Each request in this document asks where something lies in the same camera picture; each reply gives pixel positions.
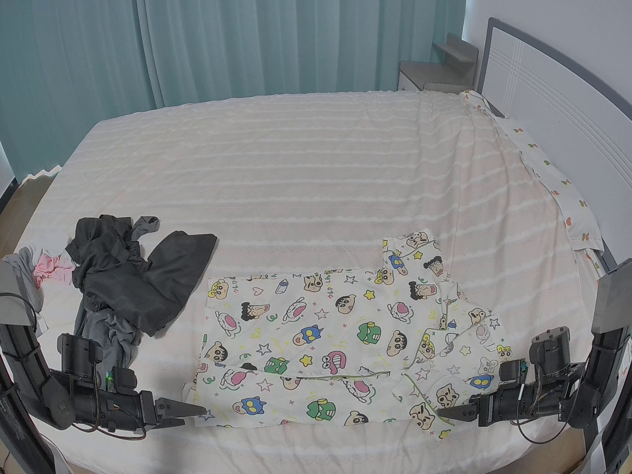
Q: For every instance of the white printed pyjama top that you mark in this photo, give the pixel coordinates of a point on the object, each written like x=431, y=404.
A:
x=321, y=324

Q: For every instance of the grey bedside table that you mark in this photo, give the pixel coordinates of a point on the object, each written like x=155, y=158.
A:
x=429, y=74

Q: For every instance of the blue-green curtain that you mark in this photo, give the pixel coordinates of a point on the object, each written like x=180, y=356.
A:
x=296, y=27
x=74, y=57

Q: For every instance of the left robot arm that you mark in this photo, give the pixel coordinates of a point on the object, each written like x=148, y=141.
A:
x=29, y=363

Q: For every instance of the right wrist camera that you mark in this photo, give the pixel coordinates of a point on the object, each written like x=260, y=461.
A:
x=513, y=372

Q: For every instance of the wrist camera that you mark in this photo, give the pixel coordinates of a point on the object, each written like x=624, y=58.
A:
x=123, y=380
x=513, y=372

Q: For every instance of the pink garment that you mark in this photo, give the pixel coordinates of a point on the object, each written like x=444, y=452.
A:
x=52, y=267

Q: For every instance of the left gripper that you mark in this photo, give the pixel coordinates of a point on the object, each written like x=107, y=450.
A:
x=133, y=410

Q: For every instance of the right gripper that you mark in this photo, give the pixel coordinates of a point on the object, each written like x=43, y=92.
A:
x=503, y=405

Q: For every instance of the bed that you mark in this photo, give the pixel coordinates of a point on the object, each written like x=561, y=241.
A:
x=296, y=166

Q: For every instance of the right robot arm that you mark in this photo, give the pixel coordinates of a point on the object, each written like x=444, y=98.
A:
x=605, y=343

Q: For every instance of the grey knitted garment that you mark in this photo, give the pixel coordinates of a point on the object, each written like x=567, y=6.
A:
x=29, y=269

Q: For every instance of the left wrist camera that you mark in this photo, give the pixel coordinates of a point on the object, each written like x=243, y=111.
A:
x=123, y=380

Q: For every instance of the black garment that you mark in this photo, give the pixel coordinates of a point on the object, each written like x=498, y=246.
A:
x=148, y=274

